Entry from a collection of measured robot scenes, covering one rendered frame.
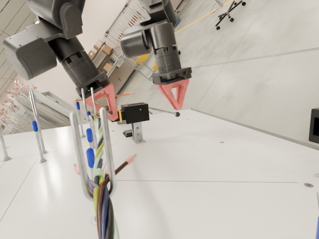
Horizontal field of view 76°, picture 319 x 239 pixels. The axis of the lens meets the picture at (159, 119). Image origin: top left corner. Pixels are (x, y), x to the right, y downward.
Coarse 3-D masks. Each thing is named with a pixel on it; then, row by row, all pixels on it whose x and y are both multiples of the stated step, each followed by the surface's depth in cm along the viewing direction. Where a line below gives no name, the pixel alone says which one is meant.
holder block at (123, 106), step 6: (138, 102) 50; (126, 108) 45; (132, 108) 46; (138, 108) 47; (144, 108) 47; (126, 114) 46; (132, 114) 46; (138, 114) 47; (144, 114) 47; (126, 120) 46; (132, 120) 47; (138, 120) 47; (144, 120) 48
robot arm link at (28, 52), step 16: (64, 16) 33; (80, 16) 35; (32, 32) 35; (48, 32) 35; (64, 32) 35; (80, 32) 37; (16, 48) 32; (32, 48) 34; (48, 48) 36; (16, 64) 35; (32, 64) 35; (48, 64) 37
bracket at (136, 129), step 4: (132, 124) 50; (136, 124) 48; (140, 124) 49; (132, 128) 50; (136, 128) 48; (140, 128) 49; (132, 132) 50; (136, 132) 49; (140, 132) 49; (132, 136) 50; (136, 136) 49; (140, 136) 49; (136, 140) 49; (140, 140) 48; (144, 140) 49
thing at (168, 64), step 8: (168, 48) 46; (176, 48) 47; (160, 56) 47; (168, 56) 46; (176, 56) 47; (160, 64) 48; (168, 64) 47; (176, 64) 47; (160, 72) 49; (168, 72) 47; (176, 72) 45
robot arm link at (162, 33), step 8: (152, 24) 47; (160, 24) 45; (168, 24) 45; (144, 32) 47; (152, 32) 46; (160, 32) 45; (168, 32) 45; (144, 40) 48; (152, 40) 47; (160, 40) 46; (168, 40) 46; (160, 48) 47
